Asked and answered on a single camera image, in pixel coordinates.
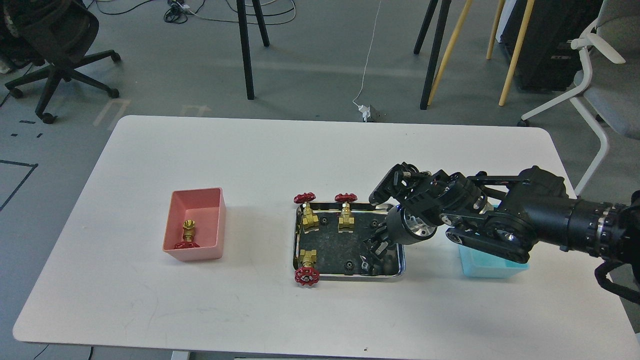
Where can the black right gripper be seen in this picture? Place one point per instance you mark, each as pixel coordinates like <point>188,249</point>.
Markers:
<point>400,227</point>

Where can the brass valve red handle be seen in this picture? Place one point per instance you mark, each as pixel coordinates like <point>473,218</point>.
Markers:
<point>188,236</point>

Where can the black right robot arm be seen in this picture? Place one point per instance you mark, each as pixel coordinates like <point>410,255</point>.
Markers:
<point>506,216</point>

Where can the small black gear bottom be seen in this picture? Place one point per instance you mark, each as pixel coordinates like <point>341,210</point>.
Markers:
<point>349,266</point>

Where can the brass valve top right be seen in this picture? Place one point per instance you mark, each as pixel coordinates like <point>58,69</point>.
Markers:
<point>346,221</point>

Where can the brass valve bottom left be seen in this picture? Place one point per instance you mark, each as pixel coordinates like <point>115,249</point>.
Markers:
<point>306,274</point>

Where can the brass valve top left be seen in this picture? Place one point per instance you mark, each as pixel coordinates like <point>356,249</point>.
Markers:
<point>309,221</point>

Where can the blue plastic box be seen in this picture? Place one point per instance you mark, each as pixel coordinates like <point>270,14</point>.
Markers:
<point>479,264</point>

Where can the pink plastic box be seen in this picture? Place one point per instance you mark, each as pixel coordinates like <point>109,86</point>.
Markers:
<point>207,208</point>

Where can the steel tray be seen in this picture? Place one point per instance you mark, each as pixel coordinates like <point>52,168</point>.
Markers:
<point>334,249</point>

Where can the black cabinet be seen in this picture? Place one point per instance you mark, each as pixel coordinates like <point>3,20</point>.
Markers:
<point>546,61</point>

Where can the black tripod legs right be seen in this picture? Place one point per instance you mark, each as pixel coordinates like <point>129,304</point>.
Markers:
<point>435,50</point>

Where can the white office chair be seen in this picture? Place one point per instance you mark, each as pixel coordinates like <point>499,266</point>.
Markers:
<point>608,83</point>

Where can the black office chair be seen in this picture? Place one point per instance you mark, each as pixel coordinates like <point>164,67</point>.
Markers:
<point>59,32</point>

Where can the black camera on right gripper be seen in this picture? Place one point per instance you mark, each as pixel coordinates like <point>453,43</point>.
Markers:
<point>398,181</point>

